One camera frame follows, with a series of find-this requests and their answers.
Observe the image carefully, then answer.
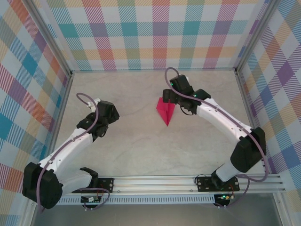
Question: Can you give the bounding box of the pink paper sheet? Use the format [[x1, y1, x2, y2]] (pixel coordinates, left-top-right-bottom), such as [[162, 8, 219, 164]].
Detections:
[[156, 96, 176, 127]]

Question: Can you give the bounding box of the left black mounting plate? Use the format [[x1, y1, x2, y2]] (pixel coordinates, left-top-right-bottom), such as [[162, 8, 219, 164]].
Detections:
[[94, 178, 115, 194]]

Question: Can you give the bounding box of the black mounting plate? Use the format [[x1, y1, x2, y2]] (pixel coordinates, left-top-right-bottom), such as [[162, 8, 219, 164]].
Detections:
[[94, 178, 115, 194], [197, 176, 240, 193]]

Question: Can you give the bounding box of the left black circuit board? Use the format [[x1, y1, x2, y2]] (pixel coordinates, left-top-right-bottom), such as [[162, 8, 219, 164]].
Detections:
[[81, 195, 102, 203]]

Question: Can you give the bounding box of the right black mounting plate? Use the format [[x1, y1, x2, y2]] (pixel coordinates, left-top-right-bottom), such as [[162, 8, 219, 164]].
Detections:
[[197, 176, 240, 193]]

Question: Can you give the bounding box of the grey metal panel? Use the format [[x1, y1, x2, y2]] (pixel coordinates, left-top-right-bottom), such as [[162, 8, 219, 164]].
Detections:
[[32, 203, 282, 226]]

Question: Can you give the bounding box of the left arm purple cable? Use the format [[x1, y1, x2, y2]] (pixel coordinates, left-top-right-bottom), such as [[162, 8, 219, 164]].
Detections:
[[37, 92, 111, 214]]

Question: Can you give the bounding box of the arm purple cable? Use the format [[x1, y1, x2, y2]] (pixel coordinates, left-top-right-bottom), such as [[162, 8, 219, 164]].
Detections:
[[164, 67, 270, 209], [37, 92, 111, 214]]

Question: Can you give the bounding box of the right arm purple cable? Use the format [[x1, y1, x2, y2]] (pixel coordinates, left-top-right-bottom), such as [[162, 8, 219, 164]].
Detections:
[[164, 67, 270, 209]]

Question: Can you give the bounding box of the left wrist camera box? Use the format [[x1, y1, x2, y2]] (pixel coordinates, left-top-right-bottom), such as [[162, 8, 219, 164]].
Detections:
[[87, 98, 102, 111]]

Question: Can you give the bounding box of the aluminium frame bar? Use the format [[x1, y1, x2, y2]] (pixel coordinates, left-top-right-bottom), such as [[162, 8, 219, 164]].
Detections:
[[235, 70, 270, 174], [70, 67, 237, 73], [41, 73, 74, 165]]

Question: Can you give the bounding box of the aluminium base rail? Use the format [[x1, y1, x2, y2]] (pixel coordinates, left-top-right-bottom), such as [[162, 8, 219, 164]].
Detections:
[[61, 174, 286, 195]]

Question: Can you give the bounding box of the aluminium frame post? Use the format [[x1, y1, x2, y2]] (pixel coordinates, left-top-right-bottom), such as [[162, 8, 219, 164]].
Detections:
[[235, 0, 280, 73], [28, 0, 72, 77]]

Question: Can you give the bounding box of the slotted grey cable duct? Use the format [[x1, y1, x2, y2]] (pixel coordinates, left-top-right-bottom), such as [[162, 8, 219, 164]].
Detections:
[[57, 196, 216, 205]]

